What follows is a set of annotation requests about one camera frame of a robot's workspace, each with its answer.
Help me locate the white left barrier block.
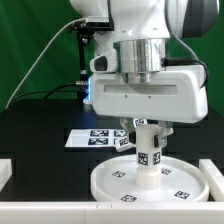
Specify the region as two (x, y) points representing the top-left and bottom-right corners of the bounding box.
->
(0, 159), (12, 191)

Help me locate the white marker sheet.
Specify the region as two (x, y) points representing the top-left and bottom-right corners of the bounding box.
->
(65, 129), (126, 148)

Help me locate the white cross-shaped table base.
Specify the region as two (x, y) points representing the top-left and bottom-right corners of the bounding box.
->
(115, 118), (159, 152)

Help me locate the white camera cable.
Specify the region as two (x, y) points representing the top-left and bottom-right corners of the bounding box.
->
(5, 19), (87, 110)

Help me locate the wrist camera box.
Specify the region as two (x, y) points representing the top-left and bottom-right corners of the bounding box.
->
(90, 49), (118, 73)

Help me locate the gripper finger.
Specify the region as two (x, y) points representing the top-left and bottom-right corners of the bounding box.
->
(154, 121), (173, 148)
(120, 118), (136, 144)

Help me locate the white right barrier block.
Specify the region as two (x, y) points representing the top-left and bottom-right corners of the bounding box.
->
(199, 159), (224, 202)

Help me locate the white barrier block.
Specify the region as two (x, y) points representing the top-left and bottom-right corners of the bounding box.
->
(199, 159), (224, 202)
(0, 159), (12, 191)

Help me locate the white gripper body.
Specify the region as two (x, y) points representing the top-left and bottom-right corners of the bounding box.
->
(90, 65), (208, 123)

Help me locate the white round table top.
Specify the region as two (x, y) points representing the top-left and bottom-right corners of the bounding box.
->
(91, 155), (209, 202)

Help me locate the black camera on stand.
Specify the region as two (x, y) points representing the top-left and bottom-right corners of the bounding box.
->
(67, 17), (114, 96)

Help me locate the white front barrier rail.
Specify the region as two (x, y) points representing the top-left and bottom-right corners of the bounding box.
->
(0, 202), (224, 224)

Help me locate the black cable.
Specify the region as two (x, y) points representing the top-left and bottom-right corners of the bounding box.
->
(6, 83), (84, 109)

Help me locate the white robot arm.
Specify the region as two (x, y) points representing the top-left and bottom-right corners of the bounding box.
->
(70, 0), (219, 151)

